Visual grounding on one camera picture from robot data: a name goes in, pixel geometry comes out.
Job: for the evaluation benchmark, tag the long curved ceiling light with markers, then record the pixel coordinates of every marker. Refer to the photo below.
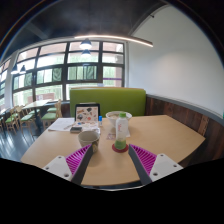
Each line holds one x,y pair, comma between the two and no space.
113,37

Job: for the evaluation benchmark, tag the white flower-print mug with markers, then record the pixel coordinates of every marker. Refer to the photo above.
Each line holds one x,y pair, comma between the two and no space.
88,140

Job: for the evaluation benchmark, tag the black pendant lamps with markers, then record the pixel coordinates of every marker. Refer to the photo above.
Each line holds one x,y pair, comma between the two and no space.
85,44

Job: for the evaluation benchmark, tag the wooden dining table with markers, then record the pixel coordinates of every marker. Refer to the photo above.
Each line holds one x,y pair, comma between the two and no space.
36,104

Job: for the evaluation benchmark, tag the white printed paper sheets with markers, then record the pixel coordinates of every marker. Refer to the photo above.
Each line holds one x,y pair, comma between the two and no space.
60,124

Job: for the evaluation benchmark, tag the white ceramic bowl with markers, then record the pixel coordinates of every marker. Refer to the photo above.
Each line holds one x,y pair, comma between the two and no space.
111,118

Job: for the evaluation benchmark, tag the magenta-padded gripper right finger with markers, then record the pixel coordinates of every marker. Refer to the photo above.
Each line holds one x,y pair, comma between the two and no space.
148,163

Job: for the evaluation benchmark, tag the green upholstered bench backrest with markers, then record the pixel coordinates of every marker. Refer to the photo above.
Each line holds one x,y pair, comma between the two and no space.
110,100

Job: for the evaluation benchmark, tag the colourful sticker sheet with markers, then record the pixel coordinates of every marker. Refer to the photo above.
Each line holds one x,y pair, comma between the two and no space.
89,126

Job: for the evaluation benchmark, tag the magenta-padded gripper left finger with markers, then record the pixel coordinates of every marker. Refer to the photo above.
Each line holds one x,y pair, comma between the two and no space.
75,163

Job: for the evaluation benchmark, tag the clear green-capped drink bottle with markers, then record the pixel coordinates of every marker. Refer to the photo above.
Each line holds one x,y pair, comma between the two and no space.
121,130

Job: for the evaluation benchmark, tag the small blue-capped bottle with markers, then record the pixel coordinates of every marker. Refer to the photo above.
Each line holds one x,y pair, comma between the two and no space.
100,121

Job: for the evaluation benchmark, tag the black-framed window wall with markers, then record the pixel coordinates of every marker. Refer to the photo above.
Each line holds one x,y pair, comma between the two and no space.
50,60

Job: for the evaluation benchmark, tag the small black box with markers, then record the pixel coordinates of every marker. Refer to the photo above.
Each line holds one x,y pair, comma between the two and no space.
76,129

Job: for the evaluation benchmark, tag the wooden chairs with green seats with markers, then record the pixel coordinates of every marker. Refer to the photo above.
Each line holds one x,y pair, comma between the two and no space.
49,116

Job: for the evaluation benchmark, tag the flat round red coaster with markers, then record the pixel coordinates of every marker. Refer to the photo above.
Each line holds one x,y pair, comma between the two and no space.
120,151

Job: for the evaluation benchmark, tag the black tablet with stickers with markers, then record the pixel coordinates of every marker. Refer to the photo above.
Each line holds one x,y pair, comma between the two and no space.
86,113

